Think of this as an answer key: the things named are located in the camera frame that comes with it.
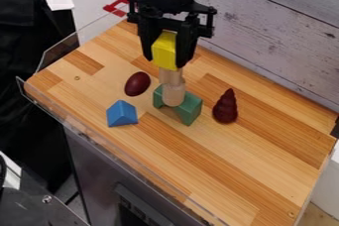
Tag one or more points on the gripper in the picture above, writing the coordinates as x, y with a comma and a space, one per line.
170, 17

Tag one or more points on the green arch block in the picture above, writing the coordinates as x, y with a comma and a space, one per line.
185, 107

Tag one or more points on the dark red egg toy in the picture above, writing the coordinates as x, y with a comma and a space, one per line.
137, 84

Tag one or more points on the dark red cone toy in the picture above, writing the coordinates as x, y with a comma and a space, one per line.
225, 107

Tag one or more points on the natural wood cylinder block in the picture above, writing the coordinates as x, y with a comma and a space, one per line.
172, 86

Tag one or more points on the blue triangular block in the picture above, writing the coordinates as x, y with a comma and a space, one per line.
121, 113

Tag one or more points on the yellow block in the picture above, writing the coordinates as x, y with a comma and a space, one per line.
164, 51

